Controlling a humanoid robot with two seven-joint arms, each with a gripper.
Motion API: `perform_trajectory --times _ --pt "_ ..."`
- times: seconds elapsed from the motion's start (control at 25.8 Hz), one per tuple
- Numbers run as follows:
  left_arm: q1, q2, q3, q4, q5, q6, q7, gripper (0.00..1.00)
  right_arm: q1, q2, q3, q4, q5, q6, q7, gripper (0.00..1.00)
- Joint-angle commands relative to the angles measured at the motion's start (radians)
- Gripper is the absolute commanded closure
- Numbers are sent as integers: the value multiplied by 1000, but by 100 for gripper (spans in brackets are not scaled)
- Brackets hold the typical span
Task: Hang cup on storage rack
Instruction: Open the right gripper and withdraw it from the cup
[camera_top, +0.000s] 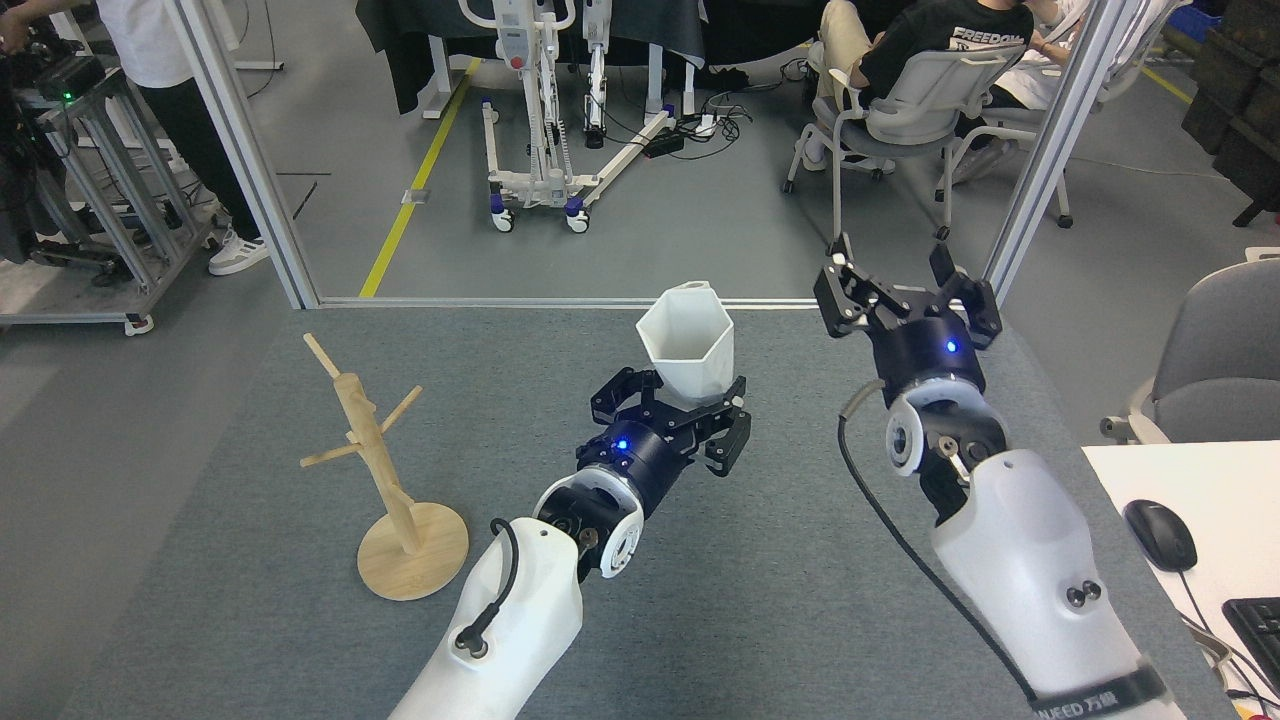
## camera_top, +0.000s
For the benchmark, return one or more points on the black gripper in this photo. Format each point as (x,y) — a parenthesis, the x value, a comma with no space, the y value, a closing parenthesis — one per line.
(650,460)
(925,350)

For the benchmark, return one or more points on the white hexagonal cup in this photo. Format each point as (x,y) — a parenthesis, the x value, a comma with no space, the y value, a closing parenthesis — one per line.
(690,345)

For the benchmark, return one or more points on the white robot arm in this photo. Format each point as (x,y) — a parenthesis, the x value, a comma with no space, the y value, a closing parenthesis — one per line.
(1020,560)
(520,620)

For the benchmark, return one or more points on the wooden cup rack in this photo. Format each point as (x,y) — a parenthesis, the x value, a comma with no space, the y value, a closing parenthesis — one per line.
(410,560)

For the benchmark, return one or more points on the seated person with plain shirt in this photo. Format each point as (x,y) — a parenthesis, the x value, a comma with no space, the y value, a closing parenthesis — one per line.
(1030,85)

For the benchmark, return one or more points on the seated person with printed shirt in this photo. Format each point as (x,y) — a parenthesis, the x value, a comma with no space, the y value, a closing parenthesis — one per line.
(930,40)

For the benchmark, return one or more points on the white power strip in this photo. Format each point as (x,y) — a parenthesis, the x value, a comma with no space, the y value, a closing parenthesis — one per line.
(705,126)

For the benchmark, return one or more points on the white wheeled stand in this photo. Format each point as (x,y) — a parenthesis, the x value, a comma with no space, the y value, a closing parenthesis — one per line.
(545,180)

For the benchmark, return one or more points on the black power strip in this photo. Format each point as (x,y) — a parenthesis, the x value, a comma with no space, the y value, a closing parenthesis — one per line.
(664,145)

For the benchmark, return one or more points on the grey padded office chair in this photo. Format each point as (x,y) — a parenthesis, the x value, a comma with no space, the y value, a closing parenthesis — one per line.
(1215,370)

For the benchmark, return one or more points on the black computer mouse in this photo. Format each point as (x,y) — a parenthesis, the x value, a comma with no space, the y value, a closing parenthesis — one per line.
(1160,535)

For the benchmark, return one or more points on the white desk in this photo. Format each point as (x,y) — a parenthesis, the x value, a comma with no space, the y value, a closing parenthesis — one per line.
(1210,480)

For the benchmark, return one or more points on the black table cloth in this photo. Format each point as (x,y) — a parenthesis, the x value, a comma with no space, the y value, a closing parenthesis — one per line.
(400,50)

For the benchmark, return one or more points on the black keyboard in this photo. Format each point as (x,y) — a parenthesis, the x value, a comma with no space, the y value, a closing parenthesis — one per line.
(1258,640)

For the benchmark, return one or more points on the standing person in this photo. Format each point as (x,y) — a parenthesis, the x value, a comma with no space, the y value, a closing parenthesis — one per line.
(190,110)

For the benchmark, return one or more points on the metal equipment cart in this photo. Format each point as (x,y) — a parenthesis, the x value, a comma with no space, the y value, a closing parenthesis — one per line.
(110,180)

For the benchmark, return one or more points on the silver aluminium post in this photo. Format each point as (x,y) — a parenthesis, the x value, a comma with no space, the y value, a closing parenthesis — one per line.
(1050,150)
(245,150)

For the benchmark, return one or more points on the silver aluminium rail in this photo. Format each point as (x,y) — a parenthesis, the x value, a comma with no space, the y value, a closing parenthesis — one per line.
(500,302)

